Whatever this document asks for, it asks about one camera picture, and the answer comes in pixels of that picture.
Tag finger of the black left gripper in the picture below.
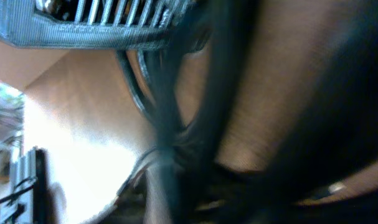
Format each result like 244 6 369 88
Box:
0 0 195 50

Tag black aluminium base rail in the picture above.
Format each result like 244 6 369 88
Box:
0 147 48 224

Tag black usb cable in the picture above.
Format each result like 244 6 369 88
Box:
115 0 378 224

